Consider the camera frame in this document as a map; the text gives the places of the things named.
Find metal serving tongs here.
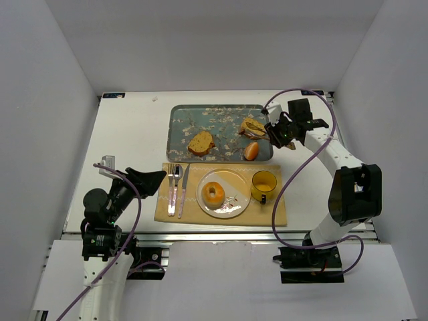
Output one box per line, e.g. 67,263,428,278
243,121,296,150

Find bread slice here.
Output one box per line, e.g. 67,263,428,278
187,131,215,156
238,117,268,140

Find orange glazed bagel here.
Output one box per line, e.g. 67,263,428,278
201,181,225,209

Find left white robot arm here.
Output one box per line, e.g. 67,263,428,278
78,168,167,320

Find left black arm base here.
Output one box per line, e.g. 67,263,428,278
127,237,169,281

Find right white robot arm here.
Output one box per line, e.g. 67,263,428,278
263,98,382,248

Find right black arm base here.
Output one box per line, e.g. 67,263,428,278
273,247,344,284

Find small orange bun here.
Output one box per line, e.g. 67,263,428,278
244,142,259,161

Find yellow mug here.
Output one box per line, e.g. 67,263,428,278
251,171,278,205

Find floral blue serving tray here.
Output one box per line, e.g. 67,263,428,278
167,104,268,163

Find right blue corner label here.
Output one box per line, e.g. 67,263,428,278
300,90,325,96

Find blue corner label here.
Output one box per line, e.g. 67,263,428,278
300,90,325,96
102,92,125,99

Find cream plate with branch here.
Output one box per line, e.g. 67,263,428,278
196,169,251,219

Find yellow cloth placemat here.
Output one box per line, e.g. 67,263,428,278
154,163,282,227

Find left blue corner label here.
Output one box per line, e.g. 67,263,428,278
102,92,125,99

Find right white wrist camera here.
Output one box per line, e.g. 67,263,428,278
261,101,283,126

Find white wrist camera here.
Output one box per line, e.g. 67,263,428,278
98,155,115,179
261,101,283,126

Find silver fork pink handle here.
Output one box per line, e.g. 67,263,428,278
168,163,176,216

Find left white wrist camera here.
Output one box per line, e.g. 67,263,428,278
98,155,115,179

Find silver spoon pink handle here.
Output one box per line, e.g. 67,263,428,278
170,164,183,216

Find silver knife pink handle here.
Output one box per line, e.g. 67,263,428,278
178,164,191,219

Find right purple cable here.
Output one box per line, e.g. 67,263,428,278
263,88,364,277

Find purple cable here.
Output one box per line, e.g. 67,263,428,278
263,88,364,277
55,162,166,321

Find aluminium front rail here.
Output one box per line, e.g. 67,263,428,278
61,231,378,242

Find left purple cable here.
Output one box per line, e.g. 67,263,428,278
55,162,166,321

